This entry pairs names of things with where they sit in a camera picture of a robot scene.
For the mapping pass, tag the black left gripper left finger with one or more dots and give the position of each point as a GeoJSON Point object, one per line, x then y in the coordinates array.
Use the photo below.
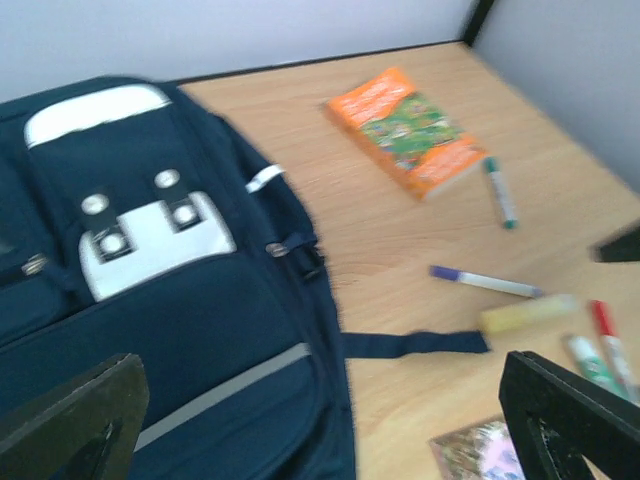
{"type": "Point", "coordinates": [86, 428]}

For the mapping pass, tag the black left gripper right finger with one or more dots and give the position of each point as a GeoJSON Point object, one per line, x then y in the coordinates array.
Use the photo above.
{"type": "Point", "coordinates": [560, 423]}

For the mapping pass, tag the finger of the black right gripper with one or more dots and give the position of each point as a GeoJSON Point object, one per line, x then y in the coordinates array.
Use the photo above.
{"type": "Point", "coordinates": [623, 246]}

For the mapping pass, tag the navy blue student backpack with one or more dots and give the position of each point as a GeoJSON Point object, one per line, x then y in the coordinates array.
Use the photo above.
{"type": "Point", "coordinates": [135, 221]}

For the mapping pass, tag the green white glue stick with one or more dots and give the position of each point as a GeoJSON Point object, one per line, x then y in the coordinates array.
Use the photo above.
{"type": "Point", "coordinates": [591, 365]}

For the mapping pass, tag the pink Taming of Shrew book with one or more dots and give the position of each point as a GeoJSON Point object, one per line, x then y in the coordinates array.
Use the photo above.
{"type": "Point", "coordinates": [483, 450]}

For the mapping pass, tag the yellow highlighter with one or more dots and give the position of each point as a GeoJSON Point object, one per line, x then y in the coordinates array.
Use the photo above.
{"type": "Point", "coordinates": [527, 313]}

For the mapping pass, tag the red capped white marker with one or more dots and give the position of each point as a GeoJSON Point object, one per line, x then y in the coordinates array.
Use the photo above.
{"type": "Point", "coordinates": [614, 350]}

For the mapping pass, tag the green capped white marker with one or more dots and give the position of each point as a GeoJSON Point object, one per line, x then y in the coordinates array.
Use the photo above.
{"type": "Point", "coordinates": [503, 197]}

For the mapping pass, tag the purple capped white marker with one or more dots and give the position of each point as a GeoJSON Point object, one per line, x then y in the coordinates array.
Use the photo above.
{"type": "Point", "coordinates": [485, 282]}

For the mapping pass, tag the orange Treehouse book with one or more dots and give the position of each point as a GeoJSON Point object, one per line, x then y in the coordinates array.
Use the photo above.
{"type": "Point", "coordinates": [409, 137]}

